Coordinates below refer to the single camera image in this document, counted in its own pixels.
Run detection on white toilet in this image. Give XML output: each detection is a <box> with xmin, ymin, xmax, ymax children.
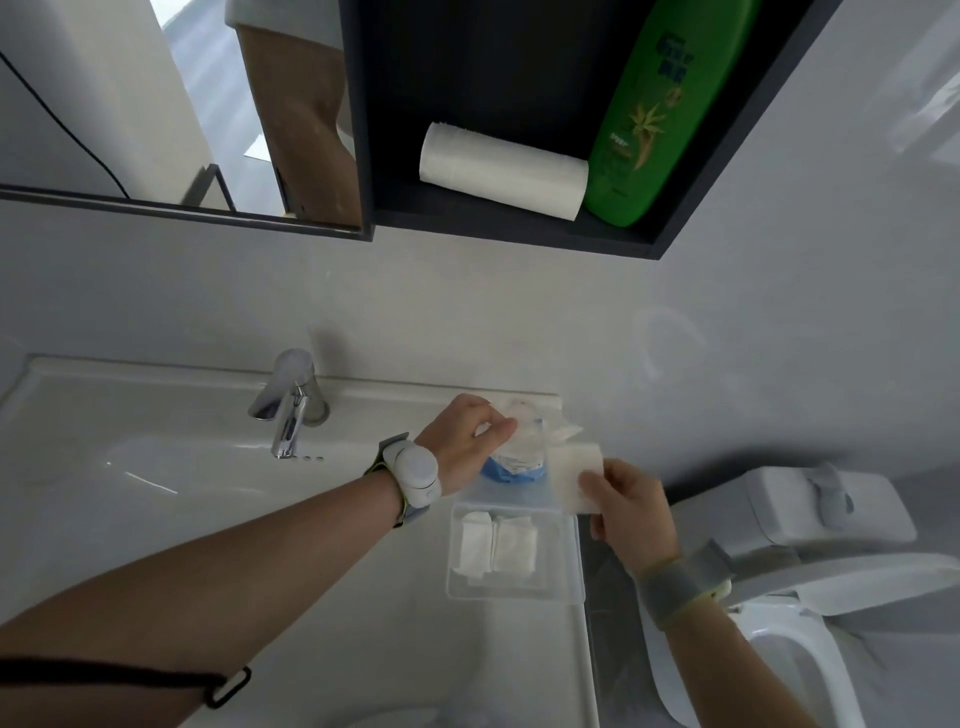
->
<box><xmin>637</xmin><ymin>462</ymin><xmax>960</xmax><ymax>728</ymax></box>

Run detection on person's right hand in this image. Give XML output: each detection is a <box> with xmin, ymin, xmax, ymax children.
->
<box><xmin>579</xmin><ymin>459</ymin><xmax>682</xmax><ymax>579</ymax></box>

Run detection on white wrist tracker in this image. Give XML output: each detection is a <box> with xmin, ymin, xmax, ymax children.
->
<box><xmin>364</xmin><ymin>432</ymin><xmax>443</xmax><ymax>530</ymax></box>

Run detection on grey toilet flush lever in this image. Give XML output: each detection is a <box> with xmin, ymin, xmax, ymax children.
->
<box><xmin>804</xmin><ymin>462</ymin><xmax>857</xmax><ymax>531</ymax></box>

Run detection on chrome faucet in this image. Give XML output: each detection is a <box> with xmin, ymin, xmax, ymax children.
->
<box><xmin>248</xmin><ymin>348</ymin><xmax>332</xmax><ymax>461</ymax></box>

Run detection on black arm strap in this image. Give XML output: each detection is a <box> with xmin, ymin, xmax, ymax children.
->
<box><xmin>0</xmin><ymin>655</ymin><xmax>253</xmax><ymax>711</ymax></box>

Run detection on person's left hand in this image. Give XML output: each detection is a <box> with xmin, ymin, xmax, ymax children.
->
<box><xmin>414</xmin><ymin>393</ymin><xmax>520</xmax><ymax>498</ymax></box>

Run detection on white cotton pad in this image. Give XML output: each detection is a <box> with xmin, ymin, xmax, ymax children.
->
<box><xmin>458</xmin><ymin>511</ymin><xmax>498</xmax><ymax>582</ymax></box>
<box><xmin>493</xmin><ymin>516</ymin><xmax>540</xmax><ymax>580</ymax></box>
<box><xmin>549</xmin><ymin>441</ymin><xmax>607</xmax><ymax>518</ymax></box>

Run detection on white folded cotton pad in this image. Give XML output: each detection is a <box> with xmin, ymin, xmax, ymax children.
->
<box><xmin>458</xmin><ymin>511</ymin><xmax>498</xmax><ymax>582</ymax></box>
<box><xmin>493</xmin><ymin>516</ymin><xmax>540</xmax><ymax>580</ymax></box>

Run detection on dark open wall shelf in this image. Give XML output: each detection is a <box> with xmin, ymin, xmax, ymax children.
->
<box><xmin>338</xmin><ymin>0</ymin><xmax>846</xmax><ymax>261</ymax></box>

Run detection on white paper towel roll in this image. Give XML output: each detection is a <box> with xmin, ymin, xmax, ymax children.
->
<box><xmin>417</xmin><ymin>120</ymin><xmax>591</xmax><ymax>223</ymax></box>

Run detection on person's left forearm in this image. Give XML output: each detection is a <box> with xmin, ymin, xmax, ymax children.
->
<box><xmin>0</xmin><ymin>472</ymin><xmax>406</xmax><ymax>728</ymax></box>

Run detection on grey wristband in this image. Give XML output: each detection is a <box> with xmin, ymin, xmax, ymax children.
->
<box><xmin>634</xmin><ymin>538</ymin><xmax>735</xmax><ymax>633</ymax></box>

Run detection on clear pack with blue base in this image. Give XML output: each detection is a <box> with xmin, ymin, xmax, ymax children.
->
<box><xmin>478</xmin><ymin>397</ymin><xmax>554</xmax><ymax>489</ymax></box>

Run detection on wall mirror with dark frame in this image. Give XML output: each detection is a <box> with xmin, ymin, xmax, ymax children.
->
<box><xmin>0</xmin><ymin>0</ymin><xmax>375</xmax><ymax>243</ymax></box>

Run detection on green shampoo bottle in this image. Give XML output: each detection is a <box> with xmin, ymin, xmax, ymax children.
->
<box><xmin>582</xmin><ymin>0</ymin><xmax>763</xmax><ymax>229</ymax></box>

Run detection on person's right forearm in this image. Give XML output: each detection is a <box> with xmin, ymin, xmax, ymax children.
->
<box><xmin>660</xmin><ymin>591</ymin><xmax>820</xmax><ymax>728</ymax></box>

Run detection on clear plastic tray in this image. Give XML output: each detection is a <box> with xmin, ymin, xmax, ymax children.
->
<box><xmin>445</xmin><ymin>478</ymin><xmax>587</xmax><ymax>606</ymax></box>

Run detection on white ceramic sink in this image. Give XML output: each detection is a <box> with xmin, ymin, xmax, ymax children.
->
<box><xmin>0</xmin><ymin>354</ymin><xmax>601</xmax><ymax>728</ymax></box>

